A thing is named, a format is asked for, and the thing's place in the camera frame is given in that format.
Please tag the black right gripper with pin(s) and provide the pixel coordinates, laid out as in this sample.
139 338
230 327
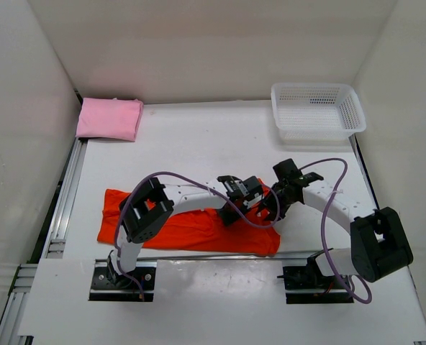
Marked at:
268 203

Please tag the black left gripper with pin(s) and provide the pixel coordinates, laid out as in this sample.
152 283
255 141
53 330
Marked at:
229 219

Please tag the orange t shirt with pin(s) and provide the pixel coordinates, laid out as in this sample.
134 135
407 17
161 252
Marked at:
203 231

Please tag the pink t shirt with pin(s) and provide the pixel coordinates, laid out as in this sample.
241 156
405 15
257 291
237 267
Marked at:
109 119

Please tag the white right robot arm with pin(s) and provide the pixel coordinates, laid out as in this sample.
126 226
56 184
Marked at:
378 243

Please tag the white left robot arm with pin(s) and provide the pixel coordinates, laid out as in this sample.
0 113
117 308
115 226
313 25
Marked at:
149 206

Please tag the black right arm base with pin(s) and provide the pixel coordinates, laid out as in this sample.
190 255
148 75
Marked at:
304 284

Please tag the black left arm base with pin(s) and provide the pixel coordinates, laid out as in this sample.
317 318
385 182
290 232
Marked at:
108 286

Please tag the white plastic laundry basket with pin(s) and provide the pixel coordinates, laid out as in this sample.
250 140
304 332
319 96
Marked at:
316 112

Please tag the aluminium table edge rail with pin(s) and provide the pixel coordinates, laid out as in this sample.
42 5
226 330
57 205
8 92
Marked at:
147 255

